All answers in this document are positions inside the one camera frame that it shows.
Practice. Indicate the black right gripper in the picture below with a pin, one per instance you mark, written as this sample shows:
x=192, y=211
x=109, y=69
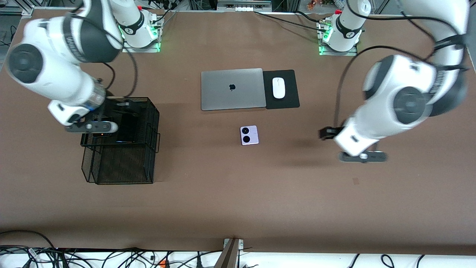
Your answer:
x=111, y=109

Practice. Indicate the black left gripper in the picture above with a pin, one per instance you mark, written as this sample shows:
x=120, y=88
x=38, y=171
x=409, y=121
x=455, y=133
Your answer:
x=328, y=133

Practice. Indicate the small black flip phone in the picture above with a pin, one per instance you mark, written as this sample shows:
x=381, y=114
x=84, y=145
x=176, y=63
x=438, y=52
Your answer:
x=102, y=135

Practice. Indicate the long black smartphone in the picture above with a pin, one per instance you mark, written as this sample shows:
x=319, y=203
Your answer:
x=128, y=128

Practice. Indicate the lavender flip phone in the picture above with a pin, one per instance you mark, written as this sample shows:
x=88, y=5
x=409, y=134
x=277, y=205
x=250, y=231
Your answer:
x=254, y=136

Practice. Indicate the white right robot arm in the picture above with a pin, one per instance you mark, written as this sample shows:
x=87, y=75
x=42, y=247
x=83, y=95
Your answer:
x=55, y=74

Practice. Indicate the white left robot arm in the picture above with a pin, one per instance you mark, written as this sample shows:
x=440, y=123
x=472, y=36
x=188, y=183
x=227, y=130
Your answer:
x=405, y=108

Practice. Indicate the black mouse pad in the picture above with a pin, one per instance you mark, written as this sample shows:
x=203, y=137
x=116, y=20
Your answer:
x=292, y=100

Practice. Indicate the black two-tier mesh tray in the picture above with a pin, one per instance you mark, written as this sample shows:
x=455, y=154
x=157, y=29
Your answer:
x=126, y=163

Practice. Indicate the white computer mouse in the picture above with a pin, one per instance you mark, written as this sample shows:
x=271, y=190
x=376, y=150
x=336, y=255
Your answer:
x=279, y=89

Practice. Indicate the silver closed laptop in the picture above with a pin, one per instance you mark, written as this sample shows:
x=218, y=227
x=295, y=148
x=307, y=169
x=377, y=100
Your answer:
x=223, y=93

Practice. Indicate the white power strip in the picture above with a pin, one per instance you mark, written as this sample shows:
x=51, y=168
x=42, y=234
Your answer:
x=243, y=8

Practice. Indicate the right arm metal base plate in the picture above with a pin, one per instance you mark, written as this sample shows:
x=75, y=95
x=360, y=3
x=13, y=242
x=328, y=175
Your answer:
x=141, y=49

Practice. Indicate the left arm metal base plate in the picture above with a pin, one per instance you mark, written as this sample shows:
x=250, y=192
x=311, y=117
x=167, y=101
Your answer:
x=336, y=53

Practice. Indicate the aluminium frame profile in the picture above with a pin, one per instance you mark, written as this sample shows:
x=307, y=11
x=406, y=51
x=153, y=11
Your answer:
x=26, y=12

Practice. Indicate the grey metal camera post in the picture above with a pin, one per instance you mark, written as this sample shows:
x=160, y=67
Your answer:
x=230, y=257

